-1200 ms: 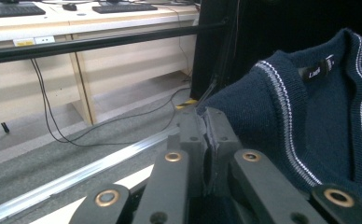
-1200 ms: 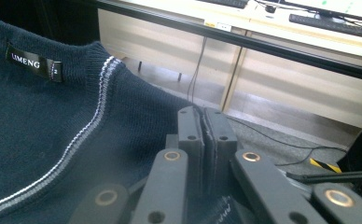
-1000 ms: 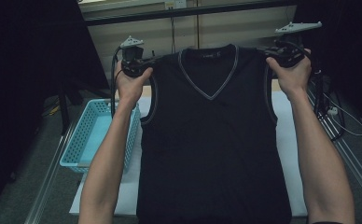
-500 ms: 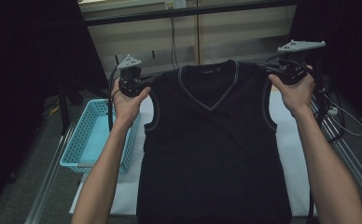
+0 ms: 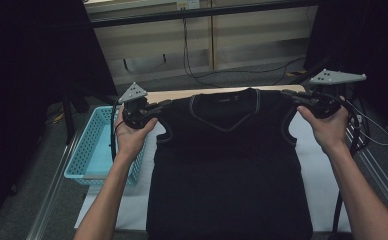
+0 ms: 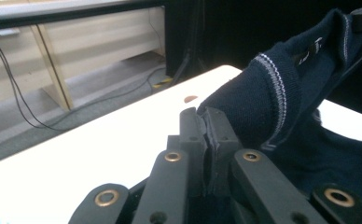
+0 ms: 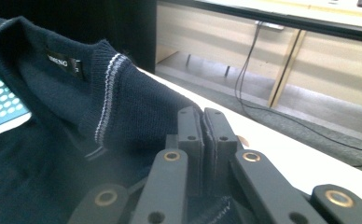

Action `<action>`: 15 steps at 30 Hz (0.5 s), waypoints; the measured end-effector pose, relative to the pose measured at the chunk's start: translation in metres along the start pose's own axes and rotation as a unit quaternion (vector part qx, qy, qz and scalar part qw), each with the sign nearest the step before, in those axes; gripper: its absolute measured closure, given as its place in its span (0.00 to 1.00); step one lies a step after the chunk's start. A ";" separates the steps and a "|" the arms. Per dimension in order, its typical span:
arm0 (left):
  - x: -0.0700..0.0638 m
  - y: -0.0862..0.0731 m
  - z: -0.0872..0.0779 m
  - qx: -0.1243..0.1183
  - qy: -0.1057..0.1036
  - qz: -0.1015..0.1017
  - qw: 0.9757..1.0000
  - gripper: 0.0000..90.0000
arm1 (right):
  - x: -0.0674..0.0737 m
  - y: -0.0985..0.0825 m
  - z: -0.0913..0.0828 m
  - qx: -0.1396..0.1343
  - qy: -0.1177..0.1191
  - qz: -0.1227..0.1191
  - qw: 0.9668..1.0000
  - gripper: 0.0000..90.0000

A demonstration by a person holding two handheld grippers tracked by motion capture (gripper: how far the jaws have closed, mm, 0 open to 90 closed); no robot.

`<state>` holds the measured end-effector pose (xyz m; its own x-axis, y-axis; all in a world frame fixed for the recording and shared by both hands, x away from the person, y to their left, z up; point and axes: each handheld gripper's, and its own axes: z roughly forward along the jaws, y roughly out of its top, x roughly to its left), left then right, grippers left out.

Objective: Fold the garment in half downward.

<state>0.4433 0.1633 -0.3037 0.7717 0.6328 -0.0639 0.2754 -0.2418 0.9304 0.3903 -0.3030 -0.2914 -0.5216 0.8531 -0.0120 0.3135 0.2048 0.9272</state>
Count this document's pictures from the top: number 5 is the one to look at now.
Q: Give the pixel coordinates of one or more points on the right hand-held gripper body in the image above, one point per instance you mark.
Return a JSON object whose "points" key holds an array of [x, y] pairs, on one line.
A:
{"points": [[325, 100]]}

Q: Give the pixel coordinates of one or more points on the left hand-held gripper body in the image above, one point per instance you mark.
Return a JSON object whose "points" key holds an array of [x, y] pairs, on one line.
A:
{"points": [[135, 110]]}

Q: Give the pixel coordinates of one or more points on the blue plastic basket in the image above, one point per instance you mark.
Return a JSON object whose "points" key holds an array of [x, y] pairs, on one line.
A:
{"points": [[92, 150]]}

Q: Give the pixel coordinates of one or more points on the black sleeveless knit shirt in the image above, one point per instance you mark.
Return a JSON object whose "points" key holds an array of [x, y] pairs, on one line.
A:
{"points": [[228, 173]]}

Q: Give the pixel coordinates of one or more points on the person's left hand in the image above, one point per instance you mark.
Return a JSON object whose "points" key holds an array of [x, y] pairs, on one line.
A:
{"points": [[130, 140]]}

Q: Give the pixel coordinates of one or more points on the person's right hand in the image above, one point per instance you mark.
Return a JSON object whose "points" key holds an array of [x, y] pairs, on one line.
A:
{"points": [[332, 131]]}

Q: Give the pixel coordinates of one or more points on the yellow floor tape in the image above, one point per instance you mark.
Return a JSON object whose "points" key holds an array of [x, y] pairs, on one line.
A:
{"points": [[58, 118], [297, 72]]}

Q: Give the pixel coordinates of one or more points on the white power plug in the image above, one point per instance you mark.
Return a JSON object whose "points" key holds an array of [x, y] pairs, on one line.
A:
{"points": [[359, 119]]}

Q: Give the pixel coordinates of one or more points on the beige wooden cabinet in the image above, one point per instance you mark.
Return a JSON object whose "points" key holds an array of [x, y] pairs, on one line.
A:
{"points": [[255, 33]]}

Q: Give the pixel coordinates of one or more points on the black curtain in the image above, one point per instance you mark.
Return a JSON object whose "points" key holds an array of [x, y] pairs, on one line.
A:
{"points": [[382, 40], [22, 66]]}

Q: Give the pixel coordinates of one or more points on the aluminium floor rail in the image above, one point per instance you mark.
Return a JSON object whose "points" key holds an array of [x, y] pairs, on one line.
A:
{"points": [[48, 200], [373, 166]]}

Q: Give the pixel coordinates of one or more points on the white wall socket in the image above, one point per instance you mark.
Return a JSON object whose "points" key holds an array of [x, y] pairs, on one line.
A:
{"points": [[188, 4]]}

